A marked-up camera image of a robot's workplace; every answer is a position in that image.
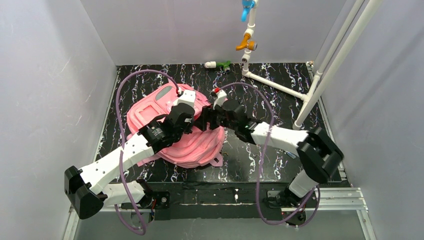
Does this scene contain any pink student backpack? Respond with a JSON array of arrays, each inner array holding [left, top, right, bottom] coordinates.
[[126, 82, 226, 169]]

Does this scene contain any blue pen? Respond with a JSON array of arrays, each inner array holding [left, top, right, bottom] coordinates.
[[285, 151, 297, 159]]

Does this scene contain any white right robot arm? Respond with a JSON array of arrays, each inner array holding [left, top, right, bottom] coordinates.
[[194, 99, 344, 198]]

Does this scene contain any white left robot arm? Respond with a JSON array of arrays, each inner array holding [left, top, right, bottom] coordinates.
[[64, 103, 195, 220]]

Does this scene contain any green white pipe fitting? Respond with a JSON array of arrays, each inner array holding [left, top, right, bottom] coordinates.
[[204, 60, 231, 73]]

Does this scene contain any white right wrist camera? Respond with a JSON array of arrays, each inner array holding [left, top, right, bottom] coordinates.
[[211, 87, 227, 110]]

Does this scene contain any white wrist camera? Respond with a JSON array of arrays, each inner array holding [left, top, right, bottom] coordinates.
[[211, 87, 227, 110], [172, 89, 196, 109]]

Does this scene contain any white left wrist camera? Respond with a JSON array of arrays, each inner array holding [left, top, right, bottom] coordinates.
[[172, 89, 196, 109]]

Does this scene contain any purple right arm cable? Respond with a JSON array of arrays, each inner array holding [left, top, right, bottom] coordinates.
[[218, 82, 322, 228]]

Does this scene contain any orange tap handle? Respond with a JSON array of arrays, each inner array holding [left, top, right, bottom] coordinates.
[[235, 33, 257, 51]]

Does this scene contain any white pvc pipe frame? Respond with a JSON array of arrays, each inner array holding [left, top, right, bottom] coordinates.
[[241, 0, 382, 130]]

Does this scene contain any aluminium rail frame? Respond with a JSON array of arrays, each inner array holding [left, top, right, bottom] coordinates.
[[62, 61, 378, 240]]

